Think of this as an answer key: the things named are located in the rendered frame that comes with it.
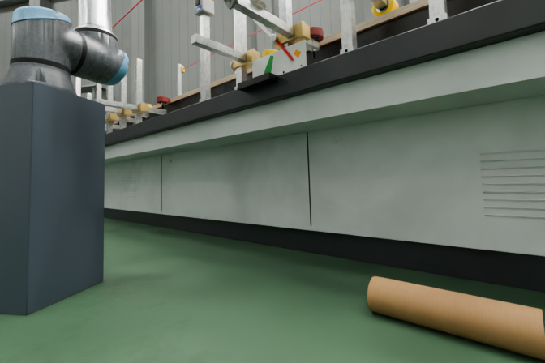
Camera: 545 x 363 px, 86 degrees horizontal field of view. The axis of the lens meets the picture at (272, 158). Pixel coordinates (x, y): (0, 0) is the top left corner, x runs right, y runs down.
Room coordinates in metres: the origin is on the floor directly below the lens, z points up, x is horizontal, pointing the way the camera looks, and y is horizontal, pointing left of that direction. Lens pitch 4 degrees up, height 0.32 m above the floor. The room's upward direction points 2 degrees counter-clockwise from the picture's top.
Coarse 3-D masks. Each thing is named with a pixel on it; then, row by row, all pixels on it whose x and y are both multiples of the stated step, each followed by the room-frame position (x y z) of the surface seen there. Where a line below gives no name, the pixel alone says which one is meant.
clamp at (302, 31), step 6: (294, 24) 1.00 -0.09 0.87; (300, 24) 0.98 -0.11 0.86; (306, 24) 1.00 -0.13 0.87; (294, 30) 1.00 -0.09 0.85; (300, 30) 0.98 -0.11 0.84; (306, 30) 1.00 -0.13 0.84; (282, 36) 1.04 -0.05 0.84; (294, 36) 1.00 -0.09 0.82; (300, 36) 0.99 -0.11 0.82; (306, 36) 1.00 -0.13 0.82; (282, 42) 1.04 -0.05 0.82; (288, 42) 1.03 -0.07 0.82; (294, 42) 1.04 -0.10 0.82
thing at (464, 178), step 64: (448, 0) 0.88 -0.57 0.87; (384, 128) 1.03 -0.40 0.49; (448, 128) 0.90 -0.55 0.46; (512, 128) 0.80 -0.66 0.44; (128, 192) 2.46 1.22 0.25; (192, 192) 1.83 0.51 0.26; (256, 192) 1.46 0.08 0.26; (320, 192) 1.21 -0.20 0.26; (384, 192) 1.04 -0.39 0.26; (448, 192) 0.91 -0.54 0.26; (512, 192) 0.80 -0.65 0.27; (384, 256) 1.07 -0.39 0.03; (448, 256) 0.94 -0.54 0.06; (512, 256) 0.83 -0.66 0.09
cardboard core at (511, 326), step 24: (384, 288) 0.68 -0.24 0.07; (408, 288) 0.65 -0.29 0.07; (432, 288) 0.64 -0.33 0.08; (384, 312) 0.67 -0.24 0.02; (408, 312) 0.63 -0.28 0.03; (432, 312) 0.60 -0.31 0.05; (456, 312) 0.58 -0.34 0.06; (480, 312) 0.56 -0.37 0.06; (504, 312) 0.54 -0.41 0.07; (528, 312) 0.53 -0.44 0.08; (480, 336) 0.56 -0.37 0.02; (504, 336) 0.53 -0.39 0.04; (528, 336) 0.51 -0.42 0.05
